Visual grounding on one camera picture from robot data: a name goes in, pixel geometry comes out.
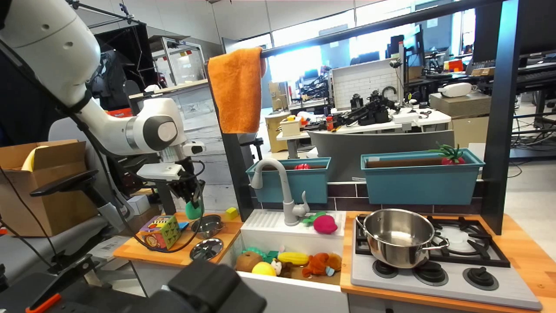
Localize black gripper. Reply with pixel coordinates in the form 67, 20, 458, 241
169, 171, 206, 216

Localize green pea plush toy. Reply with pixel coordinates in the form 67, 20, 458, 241
185, 201, 204, 222

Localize orange cloth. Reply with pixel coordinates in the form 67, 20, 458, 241
206, 48, 265, 136

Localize pink radish plush green leaves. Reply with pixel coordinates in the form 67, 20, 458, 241
298, 211, 340, 237

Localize grey toy faucet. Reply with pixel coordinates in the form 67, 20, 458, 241
248, 159, 312, 229

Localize yellow lemon plush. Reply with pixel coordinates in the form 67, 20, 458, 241
249, 262, 279, 279

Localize white toy sink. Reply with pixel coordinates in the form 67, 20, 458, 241
232, 208, 348, 313

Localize yellow banana plush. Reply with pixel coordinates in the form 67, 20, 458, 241
275, 249, 310, 269

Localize orange plush toy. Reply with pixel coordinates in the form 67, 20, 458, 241
300, 251, 343, 281

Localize large steel pot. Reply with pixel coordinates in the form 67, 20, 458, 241
354, 208, 451, 272

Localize grey toy stove top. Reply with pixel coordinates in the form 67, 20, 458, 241
348, 215, 543, 313

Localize grey wood panel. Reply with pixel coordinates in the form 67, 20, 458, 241
169, 86, 239, 215

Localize colourful fabric cube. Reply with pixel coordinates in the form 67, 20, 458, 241
138, 215, 182, 253

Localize black bulky stand part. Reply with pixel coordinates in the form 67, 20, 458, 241
164, 256, 269, 313

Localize small teal planter box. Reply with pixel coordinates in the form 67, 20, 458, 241
244, 156, 333, 208

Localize cardboard box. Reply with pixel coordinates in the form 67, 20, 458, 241
0, 140, 100, 239

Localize white pegboard panel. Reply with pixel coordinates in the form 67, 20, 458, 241
329, 60, 404, 114

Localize large teal planter box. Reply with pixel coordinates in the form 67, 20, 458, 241
357, 149, 486, 208

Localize red plant in planter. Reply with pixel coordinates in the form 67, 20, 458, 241
437, 143, 467, 168

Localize small steel pot with handles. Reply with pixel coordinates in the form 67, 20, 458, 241
192, 215, 225, 239

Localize orange clamp handle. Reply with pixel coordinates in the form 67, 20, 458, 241
24, 291, 62, 313

